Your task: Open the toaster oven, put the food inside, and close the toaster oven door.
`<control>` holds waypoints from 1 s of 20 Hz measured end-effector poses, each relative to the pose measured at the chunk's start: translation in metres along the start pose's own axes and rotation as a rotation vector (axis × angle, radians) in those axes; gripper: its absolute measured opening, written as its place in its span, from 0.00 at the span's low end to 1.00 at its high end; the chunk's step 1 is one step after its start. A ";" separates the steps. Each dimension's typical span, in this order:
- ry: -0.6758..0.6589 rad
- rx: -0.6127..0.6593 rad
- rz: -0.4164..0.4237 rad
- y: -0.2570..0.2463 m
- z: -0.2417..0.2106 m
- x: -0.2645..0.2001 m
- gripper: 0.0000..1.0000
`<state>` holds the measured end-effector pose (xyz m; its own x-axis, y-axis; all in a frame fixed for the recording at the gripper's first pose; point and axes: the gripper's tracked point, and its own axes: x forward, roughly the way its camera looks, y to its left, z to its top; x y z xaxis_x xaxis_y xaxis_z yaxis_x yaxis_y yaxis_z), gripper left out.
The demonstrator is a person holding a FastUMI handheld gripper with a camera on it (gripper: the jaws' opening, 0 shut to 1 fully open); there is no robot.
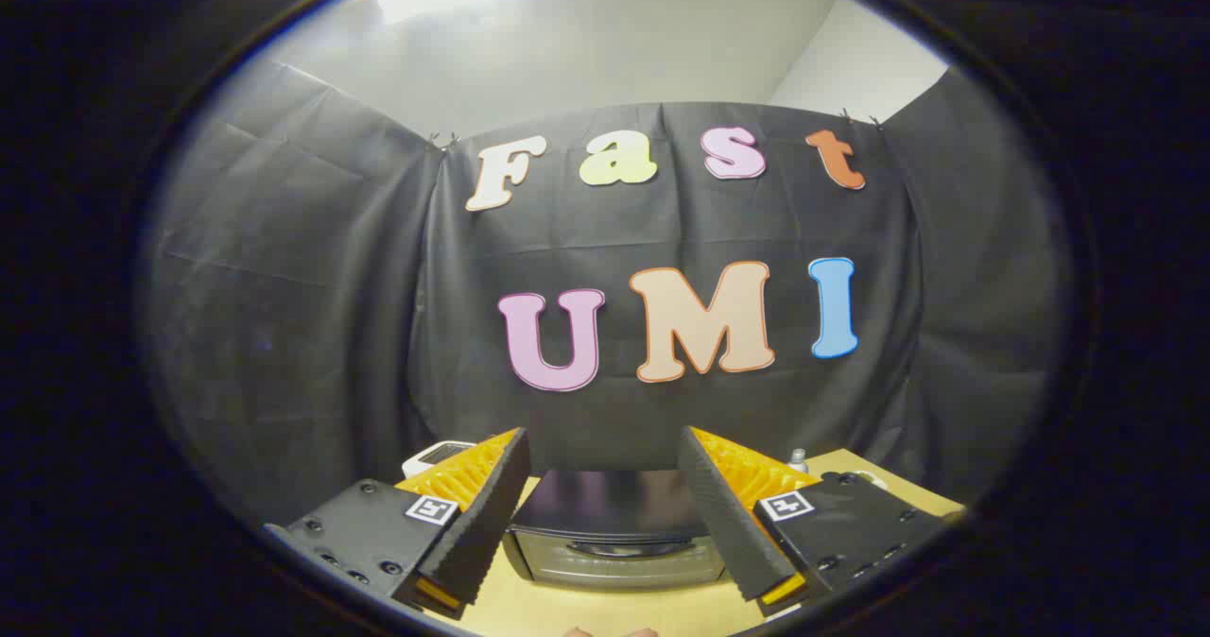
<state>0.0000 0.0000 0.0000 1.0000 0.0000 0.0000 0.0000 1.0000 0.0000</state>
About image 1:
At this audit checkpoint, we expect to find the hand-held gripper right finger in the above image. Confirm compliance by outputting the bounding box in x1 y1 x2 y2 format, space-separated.
677 426 951 619

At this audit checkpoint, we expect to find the black toaster oven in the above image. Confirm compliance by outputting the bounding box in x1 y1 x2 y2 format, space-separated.
503 470 734 591

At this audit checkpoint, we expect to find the white pop-up toaster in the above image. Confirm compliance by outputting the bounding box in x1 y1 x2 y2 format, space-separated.
402 440 478 479

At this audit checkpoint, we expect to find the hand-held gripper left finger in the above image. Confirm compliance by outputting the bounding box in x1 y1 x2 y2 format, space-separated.
265 426 532 620

